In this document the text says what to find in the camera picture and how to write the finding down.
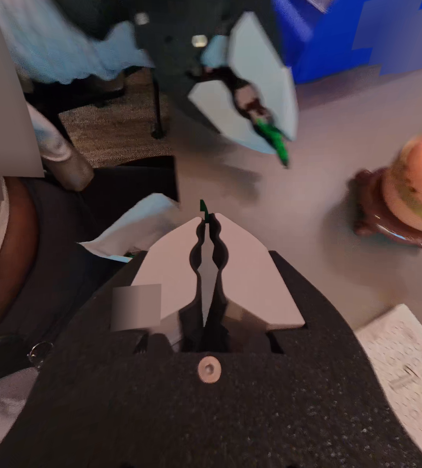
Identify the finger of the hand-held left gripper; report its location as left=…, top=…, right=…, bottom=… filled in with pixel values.
left=188, top=78, right=283, bottom=155
left=227, top=11, right=300, bottom=142

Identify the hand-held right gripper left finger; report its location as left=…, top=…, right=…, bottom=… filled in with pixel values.
left=130, top=217, right=207, bottom=322

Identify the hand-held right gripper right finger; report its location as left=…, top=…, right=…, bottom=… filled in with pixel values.
left=204, top=213, right=306, bottom=328

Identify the brown stem brick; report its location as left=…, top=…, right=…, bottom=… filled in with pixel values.
left=245, top=96, right=272, bottom=119

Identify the blue plastic bin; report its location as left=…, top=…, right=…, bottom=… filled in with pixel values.
left=273, top=0, right=422, bottom=85

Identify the white paper bag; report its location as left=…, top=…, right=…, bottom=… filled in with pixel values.
left=77, top=193, right=182, bottom=263

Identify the bright green small brick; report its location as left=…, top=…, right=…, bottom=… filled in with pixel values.
left=254, top=116, right=291, bottom=169

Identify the grey desk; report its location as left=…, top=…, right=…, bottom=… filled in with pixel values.
left=167, top=62, right=422, bottom=454

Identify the pale cloth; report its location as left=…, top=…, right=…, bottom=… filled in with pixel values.
left=0, top=0, right=157, bottom=85

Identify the white printed paper packet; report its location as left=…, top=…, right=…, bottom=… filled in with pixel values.
left=355, top=303, right=422, bottom=456

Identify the toy brick flower pot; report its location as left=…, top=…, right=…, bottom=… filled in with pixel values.
left=346, top=130, right=422, bottom=251

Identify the black metal chair frame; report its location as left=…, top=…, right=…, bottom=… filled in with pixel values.
left=24, top=64, right=166, bottom=141

